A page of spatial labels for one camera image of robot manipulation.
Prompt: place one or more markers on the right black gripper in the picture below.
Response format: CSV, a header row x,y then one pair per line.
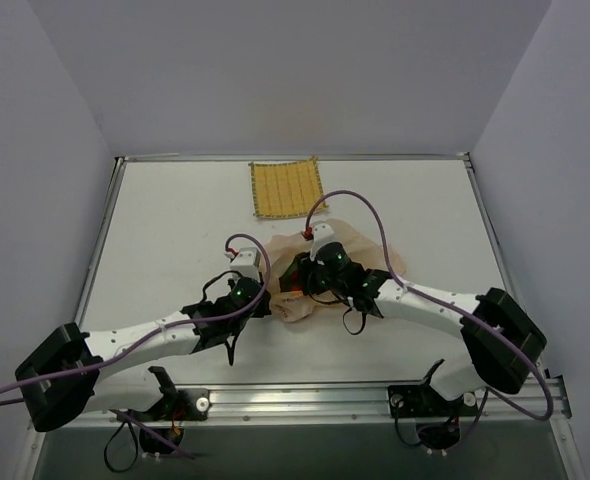
x,y
300,275

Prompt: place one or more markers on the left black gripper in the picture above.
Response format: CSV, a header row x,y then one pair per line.
x,y
257,301

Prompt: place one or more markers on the translucent banana print plastic bag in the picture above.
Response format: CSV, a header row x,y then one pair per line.
x,y
295,306

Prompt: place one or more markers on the fake strawberry bunch with leaves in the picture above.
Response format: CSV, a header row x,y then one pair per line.
x,y
290,281

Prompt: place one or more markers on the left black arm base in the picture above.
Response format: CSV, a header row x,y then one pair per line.
x,y
159,431

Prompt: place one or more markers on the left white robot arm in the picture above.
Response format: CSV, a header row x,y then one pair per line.
x,y
59,377

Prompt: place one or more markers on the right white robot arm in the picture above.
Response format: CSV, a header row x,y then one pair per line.
x,y
502,343

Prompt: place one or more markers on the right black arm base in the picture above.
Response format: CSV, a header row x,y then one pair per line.
x,y
452,420

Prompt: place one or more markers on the yellow woven mat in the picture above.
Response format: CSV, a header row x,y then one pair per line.
x,y
286,190

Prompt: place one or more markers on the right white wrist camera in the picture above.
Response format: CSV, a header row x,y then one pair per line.
x,y
318,235

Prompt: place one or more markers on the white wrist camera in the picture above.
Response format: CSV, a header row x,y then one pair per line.
x,y
318,235
245,262

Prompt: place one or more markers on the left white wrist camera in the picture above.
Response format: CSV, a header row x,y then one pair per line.
x,y
245,262

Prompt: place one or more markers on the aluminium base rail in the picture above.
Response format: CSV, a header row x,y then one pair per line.
x,y
271,404

